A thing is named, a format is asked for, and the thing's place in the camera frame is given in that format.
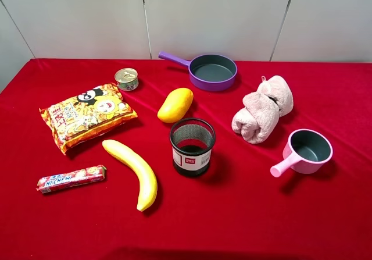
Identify small tin can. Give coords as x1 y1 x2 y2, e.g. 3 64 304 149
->
115 68 139 91

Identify prawn cracker snack bag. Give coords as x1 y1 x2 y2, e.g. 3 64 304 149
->
40 83 138 154

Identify yellow banana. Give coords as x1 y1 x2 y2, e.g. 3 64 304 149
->
102 140 158 212

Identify Hi-Chew candy pack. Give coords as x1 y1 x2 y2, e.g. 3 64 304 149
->
36 165 106 194

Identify yellow mango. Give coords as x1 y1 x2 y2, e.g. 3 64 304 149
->
157 88 194 123

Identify black mesh pen holder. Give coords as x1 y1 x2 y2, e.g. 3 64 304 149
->
169 117 216 177

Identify pink saucepan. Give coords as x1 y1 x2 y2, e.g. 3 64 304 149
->
270 129 333 177

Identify purple frying pan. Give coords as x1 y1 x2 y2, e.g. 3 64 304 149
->
158 51 238 92

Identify rolled pink towel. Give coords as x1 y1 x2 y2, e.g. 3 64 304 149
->
231 75 294 144

